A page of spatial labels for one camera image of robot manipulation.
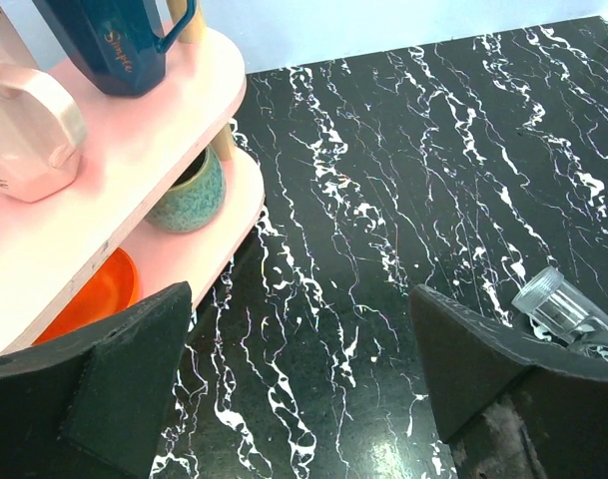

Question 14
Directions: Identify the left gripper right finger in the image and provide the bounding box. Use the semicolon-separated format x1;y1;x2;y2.
409;285;608;478

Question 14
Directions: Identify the pink three-tier wooden shelf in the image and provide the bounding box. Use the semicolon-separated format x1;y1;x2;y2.
0;29;265;355

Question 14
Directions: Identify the teal speckled ceramic cup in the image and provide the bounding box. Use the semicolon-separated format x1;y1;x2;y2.
145;146;227;234

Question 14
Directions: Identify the pink ceramic mug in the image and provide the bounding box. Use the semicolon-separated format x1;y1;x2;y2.
0;0;89;204

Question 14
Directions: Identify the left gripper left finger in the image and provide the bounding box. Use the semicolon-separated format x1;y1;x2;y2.
0;281;192;478

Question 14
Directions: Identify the dark blue ceramic mug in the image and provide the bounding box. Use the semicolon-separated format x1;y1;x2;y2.
34;0;198;97

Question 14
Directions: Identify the orange plastic bowl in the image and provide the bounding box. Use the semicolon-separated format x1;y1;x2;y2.
33;247;141;345

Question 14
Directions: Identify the black marble patterned mat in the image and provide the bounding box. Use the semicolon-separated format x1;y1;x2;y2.
151;17;608;478

